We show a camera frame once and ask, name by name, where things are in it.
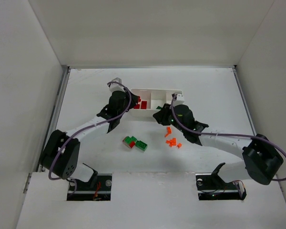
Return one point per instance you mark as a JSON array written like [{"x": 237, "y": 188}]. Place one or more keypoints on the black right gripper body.
[{"x": 162, "y": 115}]

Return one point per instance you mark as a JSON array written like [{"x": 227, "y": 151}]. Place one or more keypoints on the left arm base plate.
[{"x": 100, "y": 190}]

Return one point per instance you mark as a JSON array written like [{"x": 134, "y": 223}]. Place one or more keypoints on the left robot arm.
[{"x": 61, "y": 153}]

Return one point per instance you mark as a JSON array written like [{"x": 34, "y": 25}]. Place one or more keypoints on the red arched duplo brick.
[{"x": 143, "y": 105}]

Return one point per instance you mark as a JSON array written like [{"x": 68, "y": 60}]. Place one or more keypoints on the red printed duplo brick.
[{"x": 132, "y": 144}]

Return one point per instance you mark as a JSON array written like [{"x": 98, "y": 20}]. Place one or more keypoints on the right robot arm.
[{"x": 259, "y": 160}]

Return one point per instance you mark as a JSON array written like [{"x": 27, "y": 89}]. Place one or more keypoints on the orange lego pile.
[{"x": 173, "y": 142}]

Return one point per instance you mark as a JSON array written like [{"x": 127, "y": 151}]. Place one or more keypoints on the white divided plastic container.
[{"x": 154, "y": 98}]

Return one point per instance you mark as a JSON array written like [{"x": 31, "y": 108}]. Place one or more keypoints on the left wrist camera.
[{"x": 114, "y": 85}]

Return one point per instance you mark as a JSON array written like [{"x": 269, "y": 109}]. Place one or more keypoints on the green duplo brick upside down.
[{"x": 141, "y": 145}]

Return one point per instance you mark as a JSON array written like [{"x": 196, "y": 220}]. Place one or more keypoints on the orange small lego piece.
[{"x": 169, "y": 131}]

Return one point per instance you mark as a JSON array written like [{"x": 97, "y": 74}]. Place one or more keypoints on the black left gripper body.
[{"x": 132, "y": 98}]

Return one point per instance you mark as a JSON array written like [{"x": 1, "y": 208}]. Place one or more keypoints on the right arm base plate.
[{"x": 212, "y": 187}]

